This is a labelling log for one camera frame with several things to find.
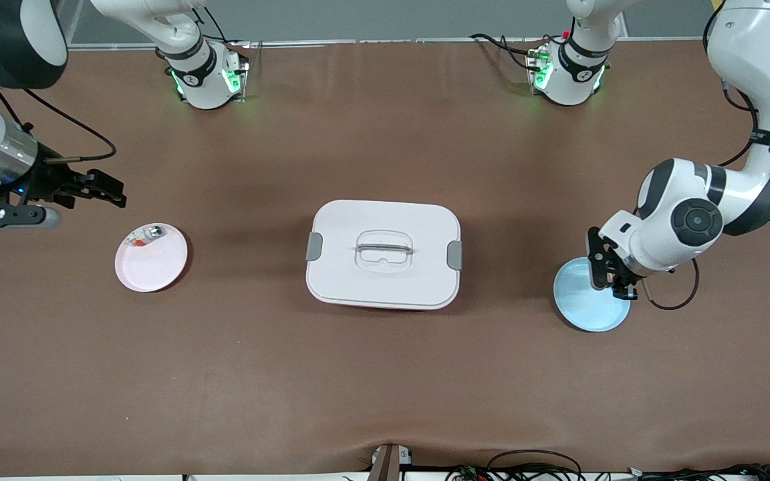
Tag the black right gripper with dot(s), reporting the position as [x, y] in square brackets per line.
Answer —
[46, 182]

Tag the white lidded storage box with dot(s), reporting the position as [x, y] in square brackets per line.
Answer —
[358, 220]

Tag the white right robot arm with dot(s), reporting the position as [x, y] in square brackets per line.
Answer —
[204, 90]

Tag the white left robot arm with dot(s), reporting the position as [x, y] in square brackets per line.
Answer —
[692, 220]

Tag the brown table cover mat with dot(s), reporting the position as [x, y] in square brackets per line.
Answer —
[385, 387]

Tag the light blue round plate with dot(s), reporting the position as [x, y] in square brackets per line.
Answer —
[579, 307]

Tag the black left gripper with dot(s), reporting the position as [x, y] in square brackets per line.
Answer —
[623, 276]

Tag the pale pink round plate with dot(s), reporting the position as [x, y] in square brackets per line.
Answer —
[151, 274]

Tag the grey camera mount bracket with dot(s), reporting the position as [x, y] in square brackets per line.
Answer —
[388, 464]

